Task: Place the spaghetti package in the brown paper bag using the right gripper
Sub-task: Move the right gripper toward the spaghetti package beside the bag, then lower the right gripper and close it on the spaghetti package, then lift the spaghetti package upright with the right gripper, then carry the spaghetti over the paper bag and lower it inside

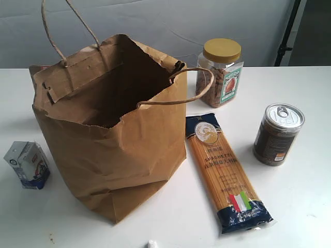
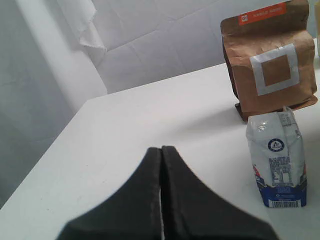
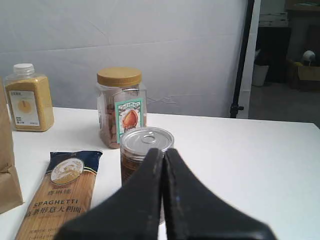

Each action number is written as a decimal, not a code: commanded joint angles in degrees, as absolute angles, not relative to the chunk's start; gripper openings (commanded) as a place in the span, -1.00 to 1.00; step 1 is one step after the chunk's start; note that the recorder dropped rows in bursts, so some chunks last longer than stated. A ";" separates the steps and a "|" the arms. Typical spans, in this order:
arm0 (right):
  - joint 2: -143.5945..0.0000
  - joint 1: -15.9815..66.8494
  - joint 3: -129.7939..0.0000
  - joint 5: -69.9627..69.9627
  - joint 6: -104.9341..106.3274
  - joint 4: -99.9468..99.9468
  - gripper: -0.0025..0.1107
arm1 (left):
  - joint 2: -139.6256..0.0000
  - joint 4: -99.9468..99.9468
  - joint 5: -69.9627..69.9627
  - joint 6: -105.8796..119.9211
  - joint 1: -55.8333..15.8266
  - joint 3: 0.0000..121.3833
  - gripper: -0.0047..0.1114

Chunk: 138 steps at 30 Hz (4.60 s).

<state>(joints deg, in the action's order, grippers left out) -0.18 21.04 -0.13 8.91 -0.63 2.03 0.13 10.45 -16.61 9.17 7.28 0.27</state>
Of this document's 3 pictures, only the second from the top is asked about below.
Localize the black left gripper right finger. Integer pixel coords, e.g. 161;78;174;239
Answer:
161;146;272;240

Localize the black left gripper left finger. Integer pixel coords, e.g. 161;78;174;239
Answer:
60;147;162;240

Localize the white blue small carton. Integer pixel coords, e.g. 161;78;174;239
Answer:
246;107;307;209

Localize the brown kraft coffee pouch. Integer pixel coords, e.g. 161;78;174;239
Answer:
220;0;318;121

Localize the white backdrop cloth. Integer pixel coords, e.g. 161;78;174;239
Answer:
0;0;320;211

